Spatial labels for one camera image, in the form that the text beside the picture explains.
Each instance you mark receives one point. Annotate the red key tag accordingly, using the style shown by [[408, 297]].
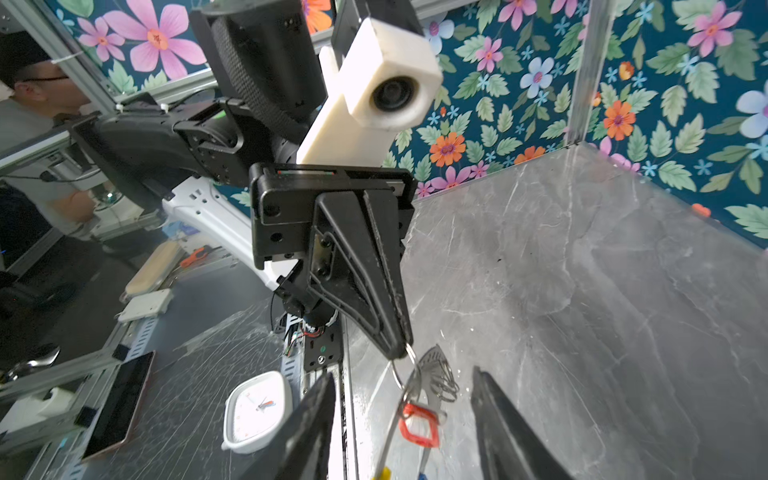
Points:
[[419, 426]]

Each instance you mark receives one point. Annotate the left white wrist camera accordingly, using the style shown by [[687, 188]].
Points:
[[385, 84]]

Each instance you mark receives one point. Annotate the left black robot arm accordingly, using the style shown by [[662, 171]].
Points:
[[194, 160]]

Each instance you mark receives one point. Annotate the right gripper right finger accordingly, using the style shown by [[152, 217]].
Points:
[[508, 447]]

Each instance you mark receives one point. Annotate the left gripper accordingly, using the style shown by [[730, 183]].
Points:
[[346, 226]]

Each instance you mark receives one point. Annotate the black smartphone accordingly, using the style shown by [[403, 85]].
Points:
[[119, 411]]

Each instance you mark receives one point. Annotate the white clock at front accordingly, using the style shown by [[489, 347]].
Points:
[[254, 412]]

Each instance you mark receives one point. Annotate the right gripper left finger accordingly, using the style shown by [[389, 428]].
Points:
[[301, 447]]

